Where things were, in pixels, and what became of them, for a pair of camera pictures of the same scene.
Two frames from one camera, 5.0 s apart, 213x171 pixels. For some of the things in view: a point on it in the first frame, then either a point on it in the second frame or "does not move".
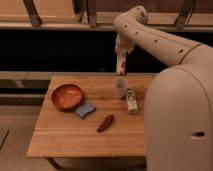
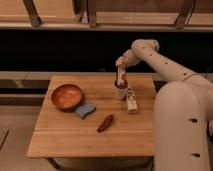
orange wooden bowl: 67,97 does not move
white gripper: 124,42 → 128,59
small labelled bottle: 131,99 does not move
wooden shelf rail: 168,15 does not move
